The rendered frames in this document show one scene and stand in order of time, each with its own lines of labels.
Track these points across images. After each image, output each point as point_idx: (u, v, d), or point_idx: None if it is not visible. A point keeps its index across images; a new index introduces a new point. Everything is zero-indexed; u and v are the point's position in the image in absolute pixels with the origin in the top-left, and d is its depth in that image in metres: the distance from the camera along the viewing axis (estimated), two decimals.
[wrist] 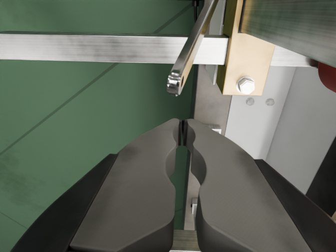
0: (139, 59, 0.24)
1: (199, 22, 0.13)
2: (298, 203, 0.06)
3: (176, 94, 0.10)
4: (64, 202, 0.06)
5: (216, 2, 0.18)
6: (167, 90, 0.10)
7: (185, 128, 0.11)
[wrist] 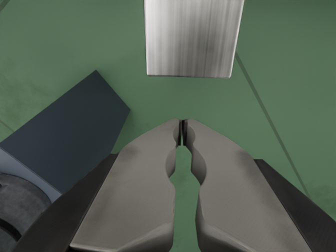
0: None
1: None
2: (298, 203, 0.06)
3: None
4: (64, 202, 0.06)
5: None
6: None
7: (185, 128, 0.11)
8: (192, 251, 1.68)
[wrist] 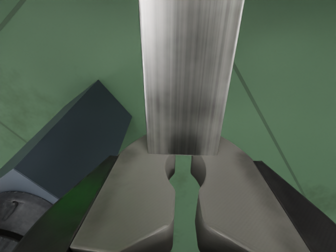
0: None
1: None
2: (297, 205, 0.06)
3: None
4: (65, 204, 0.06)
5: None
6: None
7: None
8: (192, 246, 1.76)
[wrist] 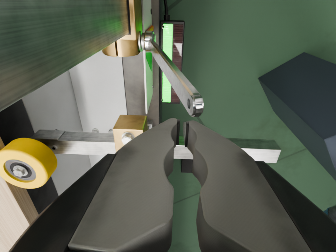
0: None
1: (171, 82, 0.16)
2: (299, 205, 0.06)
3: (195, 101, 0.11)
4: (62, 202, 0.06)
5: (154, 51, 0.21)
6: (203, 106, 0.11)
7: (186, 130, 0.11)
8: None
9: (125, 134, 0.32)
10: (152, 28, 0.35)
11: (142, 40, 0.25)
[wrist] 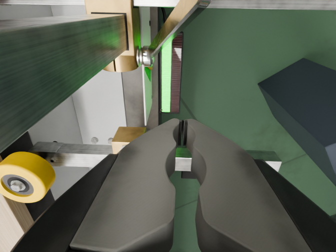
0: None
1: (171, 38, 0.14)
2: (298, 203, 0.06)
3: None
4: (64, 202, 0.06)
5: (152, 44, 0.20)
6: None
7: (185, 128, 0.11)
8: None
9: (124, 147, 0.32)
10: None
11: (140, 52, 0.25)
